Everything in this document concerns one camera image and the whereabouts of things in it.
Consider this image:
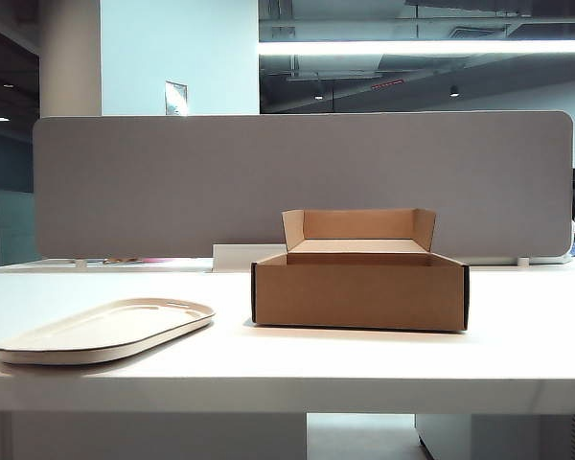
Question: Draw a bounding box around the beige oval pulp lid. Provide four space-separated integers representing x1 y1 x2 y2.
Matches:
0 297 217 367

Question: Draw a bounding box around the dark door frame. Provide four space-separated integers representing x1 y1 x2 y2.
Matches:
0 21 41 270

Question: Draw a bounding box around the long ceiling light strip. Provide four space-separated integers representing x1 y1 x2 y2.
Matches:
257 38 575 57

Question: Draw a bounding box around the grey fabric desk divider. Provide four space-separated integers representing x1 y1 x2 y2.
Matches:
32 110 575 265

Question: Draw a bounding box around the white round column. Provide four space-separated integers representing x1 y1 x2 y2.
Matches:
37 0 103 119

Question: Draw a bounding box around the white cable tray box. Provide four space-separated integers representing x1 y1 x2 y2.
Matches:
211 243 288 273

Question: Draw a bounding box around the brown cardboard box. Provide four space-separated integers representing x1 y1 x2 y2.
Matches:
250 207 472 333

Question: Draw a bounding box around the framed wall poster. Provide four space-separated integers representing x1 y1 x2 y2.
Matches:
164 80 190 117

